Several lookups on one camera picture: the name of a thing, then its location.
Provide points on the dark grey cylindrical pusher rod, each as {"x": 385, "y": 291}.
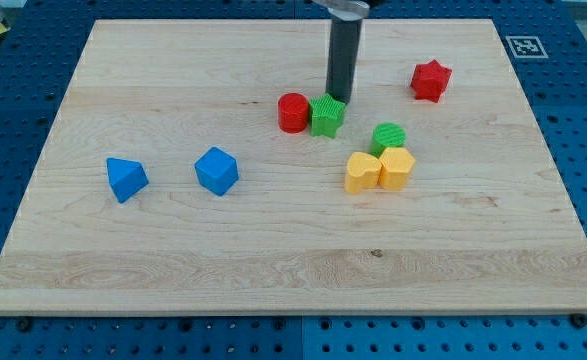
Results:
{"x": 345, "y": 31}

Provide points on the silver metal pusher mount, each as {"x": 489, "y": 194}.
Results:
{"x": 345, "y": 9}

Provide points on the green star block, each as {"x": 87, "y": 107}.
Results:
{"x": 327, "y": 115}

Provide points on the red star block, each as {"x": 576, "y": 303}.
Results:
{"x": 430, "y": 80}

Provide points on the yellow heart block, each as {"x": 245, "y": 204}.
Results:
{"x": 362, "y": 172}

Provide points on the red cylinder block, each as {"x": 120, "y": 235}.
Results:
{"x": 293, "y": 112}

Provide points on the green cylinder block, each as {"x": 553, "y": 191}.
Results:
{"x": 386, "y": 135}

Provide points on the yellow hexagon block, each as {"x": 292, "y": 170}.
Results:
{"x": 397, "y": 164}

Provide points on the white fiducial marker tag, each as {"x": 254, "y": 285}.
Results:
{"x": 526, "y": 47}

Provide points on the blue cube block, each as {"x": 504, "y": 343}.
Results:
{"x": 217, "y": 171}

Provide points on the light wooden board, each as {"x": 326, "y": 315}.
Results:
{"x": 483, "y": 226}

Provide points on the blue triangular prism block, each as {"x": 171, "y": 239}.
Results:
{"x": 125, "y": 177}

